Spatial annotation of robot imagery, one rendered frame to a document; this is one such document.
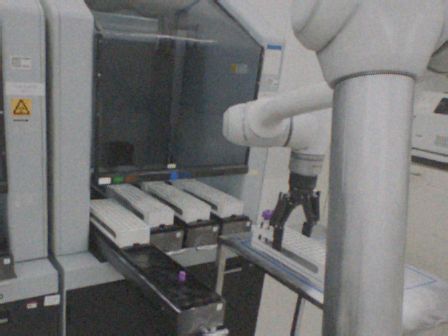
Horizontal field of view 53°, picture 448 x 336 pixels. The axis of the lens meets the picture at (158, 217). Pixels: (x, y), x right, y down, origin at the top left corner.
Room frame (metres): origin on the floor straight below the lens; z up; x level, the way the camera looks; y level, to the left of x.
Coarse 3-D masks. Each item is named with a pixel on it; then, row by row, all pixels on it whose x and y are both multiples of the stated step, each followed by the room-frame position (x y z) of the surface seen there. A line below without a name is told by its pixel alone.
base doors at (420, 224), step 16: (320, 176) 3.44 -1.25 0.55; (416, 176) 2.82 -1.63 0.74; (432, 176) 2.74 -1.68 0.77; (416, 192) 2.80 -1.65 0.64; (432, 192) 2.71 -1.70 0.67; (320, 208) 3.39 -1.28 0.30; (416, 208) 2.77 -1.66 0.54; (432, 208) 2.69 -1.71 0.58; (416, 224) 2.75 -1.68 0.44; (432, 224) 2.67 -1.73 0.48; (416, 240) 2.72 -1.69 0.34; (432, 240) 2.64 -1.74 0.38; (416, 256) 2.70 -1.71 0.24; (432, 256) 2.62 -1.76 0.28; (432, 272) 2.59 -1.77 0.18
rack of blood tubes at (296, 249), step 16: (256, 240) 1.25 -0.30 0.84; (272, 240) 1.25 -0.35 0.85; (288, 240) 1.18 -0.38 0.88; (304, 240) 1.19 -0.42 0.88; (272, 256) 1.18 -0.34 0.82; (288, 256) 1.19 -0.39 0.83; (304, 256) 1.09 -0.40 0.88; (320, 256) 1.09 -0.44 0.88; (304, 272) 1.08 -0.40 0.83; (320, 272) 1.03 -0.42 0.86
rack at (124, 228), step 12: (96, 204) 1.42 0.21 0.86; (108, 204) 1.42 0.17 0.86; (96, 216) 1.39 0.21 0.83; (108, 216) 1.30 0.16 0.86; (120, 216) 1.31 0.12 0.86; (132, 216) 1.32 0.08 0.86; (108, 228) 1.34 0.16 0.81; (120, 228) 1.21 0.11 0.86; (132, 228) 1.23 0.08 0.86; (144, 228) 1.22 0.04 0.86; (120, 240) 1.18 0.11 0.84; (132, 240) 1.20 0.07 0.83; (144, 240) 1.22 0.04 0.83
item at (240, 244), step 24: (240, 240) 1.30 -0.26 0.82; (216, 264) 1.31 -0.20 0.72; (264, 264) 1.13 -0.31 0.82; (408, 264) 1.21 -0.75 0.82; (216, 288) 1.30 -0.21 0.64; (288, 288) 1.04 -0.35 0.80; (312, 288) 1.01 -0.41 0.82; (408, 288) 1.06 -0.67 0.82; (432, 288) 1.07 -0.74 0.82; (408, 312) 0.93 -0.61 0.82; (432, 312) 0.94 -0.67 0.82
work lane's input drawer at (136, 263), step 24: (96, 240) 1.28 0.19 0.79; (120, 264) 1.13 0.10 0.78; (144, 264) 1.11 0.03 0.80; (168, 264) 1.12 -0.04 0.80; (144, 288) 1.01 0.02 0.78; (168, 288) 0.98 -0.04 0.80; (192, 288) 0.99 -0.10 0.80; (168, 312) 0.91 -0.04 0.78; (192, 312) 0.89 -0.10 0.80; (216, 312) 0.93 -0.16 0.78
